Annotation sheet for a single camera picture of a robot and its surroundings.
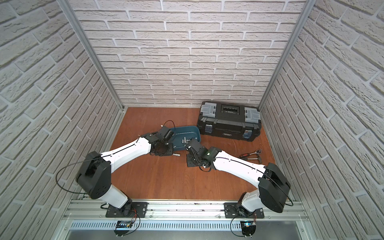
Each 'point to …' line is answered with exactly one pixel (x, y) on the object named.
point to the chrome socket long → (176, 154)
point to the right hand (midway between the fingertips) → (190, 160)
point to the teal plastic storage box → (189, 132)
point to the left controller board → (122, 224)
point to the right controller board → (248, 228)
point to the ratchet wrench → (257, 151)
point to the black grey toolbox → (230, 120)
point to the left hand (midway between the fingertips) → (173, 149)
